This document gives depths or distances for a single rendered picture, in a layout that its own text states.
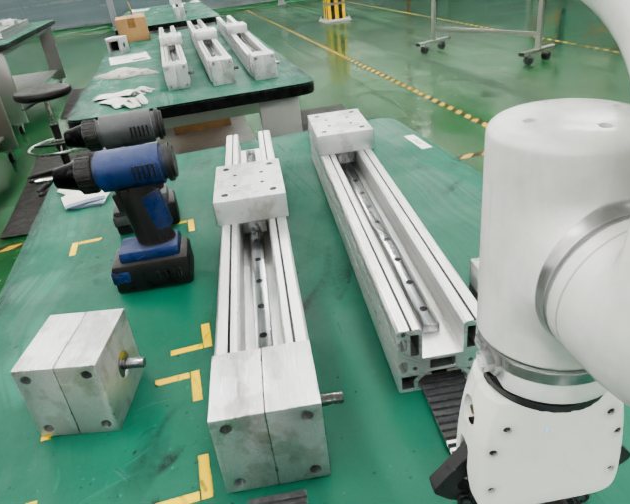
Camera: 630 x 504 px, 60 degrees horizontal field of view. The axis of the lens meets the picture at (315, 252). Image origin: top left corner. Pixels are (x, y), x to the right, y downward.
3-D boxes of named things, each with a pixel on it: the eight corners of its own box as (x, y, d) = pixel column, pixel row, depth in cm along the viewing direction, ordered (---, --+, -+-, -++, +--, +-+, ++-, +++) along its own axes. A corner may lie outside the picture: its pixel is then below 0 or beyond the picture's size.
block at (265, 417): (355, 470, 52) (348, 397, 48) (227, 494, 52) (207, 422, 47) (340, 403, 60) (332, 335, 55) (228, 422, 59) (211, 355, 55)
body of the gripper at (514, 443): (490, 409, 31) (482, 531, 36) (661, 378, 31) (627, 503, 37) (445, 330, 37) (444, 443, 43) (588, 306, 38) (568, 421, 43)
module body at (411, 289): (485, 378, 61) (489, 317, 57) (398, 393, 60) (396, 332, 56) (353, 153, 131) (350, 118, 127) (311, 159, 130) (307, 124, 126)
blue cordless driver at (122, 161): (201, 281, 86) (168, 148, 75) (73, 304, 84) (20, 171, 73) (201, 258, 93) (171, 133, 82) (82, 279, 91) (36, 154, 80)
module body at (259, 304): (318, 407, 60) (310, 346, 56) (228, 422, 59) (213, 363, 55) (274, 164, 130) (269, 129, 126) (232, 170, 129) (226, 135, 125)
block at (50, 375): (142, 428, 60) (117, 362, 55) (41, 437, 60) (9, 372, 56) (163, 367, 69) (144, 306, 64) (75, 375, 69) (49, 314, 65)
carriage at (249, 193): (291, 231, 85) (285, 191, 82) (221, 242, 84) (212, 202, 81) (283, 193, 99) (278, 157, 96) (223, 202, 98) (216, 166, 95)
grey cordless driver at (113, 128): (186, 223, 106) (159, 111, 95) (81, 245, 102) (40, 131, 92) (184, 208, 112) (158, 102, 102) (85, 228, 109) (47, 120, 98)
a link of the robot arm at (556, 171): (671, 363, 29) (570, 277, 37) (737, 125, 23) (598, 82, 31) (526, 396, 29) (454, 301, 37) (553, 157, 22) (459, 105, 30)
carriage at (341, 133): (375, 161, 108) (373, 128, 105) (320, 169, 107) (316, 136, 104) (359, 138, 122) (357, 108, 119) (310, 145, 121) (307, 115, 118)
